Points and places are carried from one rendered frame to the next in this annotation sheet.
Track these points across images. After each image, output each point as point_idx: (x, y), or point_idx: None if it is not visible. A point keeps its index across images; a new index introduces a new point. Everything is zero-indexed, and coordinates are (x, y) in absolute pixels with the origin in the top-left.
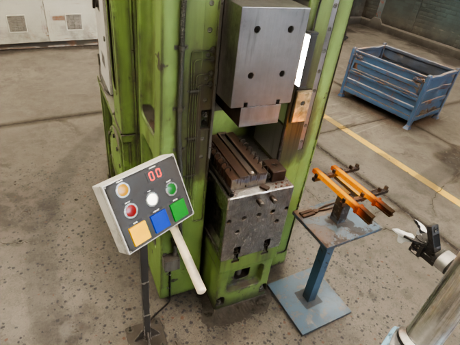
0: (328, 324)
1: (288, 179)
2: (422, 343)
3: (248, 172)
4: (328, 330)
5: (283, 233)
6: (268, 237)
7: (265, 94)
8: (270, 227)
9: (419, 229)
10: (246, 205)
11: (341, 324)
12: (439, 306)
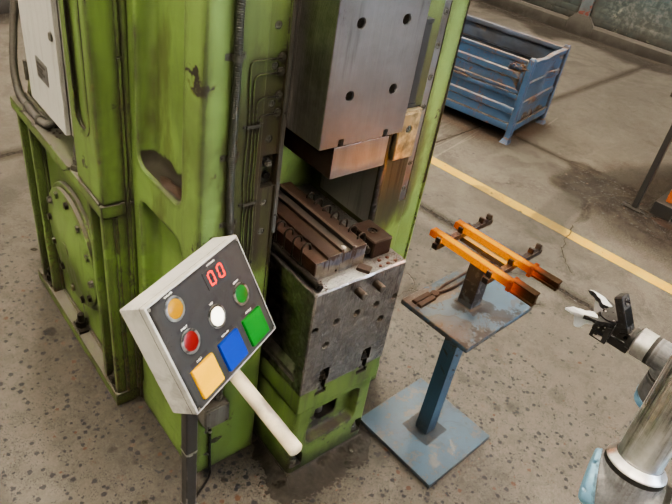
0: (462, 462)
1: None
2: (645, 465)
3: (339, 248)
4: (464, 471)
5: None
6: (368, 345)
7: (369, 122)
8: (372, 329)
9: (600, 303)
10: (340, 300)
11: (480, 457)
12: (666, 410)
